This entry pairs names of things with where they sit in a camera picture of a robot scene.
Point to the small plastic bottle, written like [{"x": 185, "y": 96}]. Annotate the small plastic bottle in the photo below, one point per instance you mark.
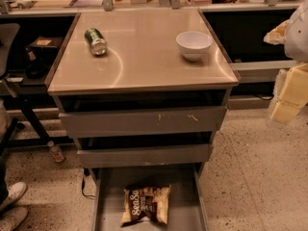
[{"x": 56, "y": 152}]

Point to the white bowl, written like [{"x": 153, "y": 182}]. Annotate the white bowl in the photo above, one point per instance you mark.
[{"x": 193, "y": 45}]

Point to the open bottom drawer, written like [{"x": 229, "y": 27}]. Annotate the open bottom drawer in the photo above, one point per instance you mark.
[{"x": 186, "y": 211}]

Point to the middle drawer front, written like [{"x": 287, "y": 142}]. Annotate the middle drawer front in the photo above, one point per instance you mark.
[{"x": 145, "y": 156}]

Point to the brown chip bag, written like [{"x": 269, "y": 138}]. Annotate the brown chip bag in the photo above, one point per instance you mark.
[{"x": 146, "y": 202}]

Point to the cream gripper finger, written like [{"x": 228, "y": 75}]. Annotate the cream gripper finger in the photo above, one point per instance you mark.
[
  {"x": 277, "y": 35},
  {"x": 290, "y": 94}
]

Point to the green soda can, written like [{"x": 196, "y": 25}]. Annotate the green soda can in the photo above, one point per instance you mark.
[{"x": 96, "y": 42}]

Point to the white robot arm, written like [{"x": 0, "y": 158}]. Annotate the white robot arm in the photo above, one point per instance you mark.
[{"x": 296, "y": 35}]

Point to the grey office chair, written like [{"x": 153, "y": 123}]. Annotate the grey office chair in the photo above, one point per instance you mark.
[{"x": 8, "y": 33}]

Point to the white shoe lower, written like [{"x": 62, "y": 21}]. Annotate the white shoe lower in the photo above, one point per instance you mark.
[{"x": 13, "y": 218}]

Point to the grey drawer cabinet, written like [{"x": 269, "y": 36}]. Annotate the grey drawer cabinet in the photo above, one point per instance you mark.
[{"x": 142, "y": 69}]

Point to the top drawer front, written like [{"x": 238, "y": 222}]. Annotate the top drawer front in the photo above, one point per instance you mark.
[{"x": 142, "y": 122}]

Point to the black box with label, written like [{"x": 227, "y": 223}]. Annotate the black box with label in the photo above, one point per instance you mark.
[{"x": 49, "y": 43}]

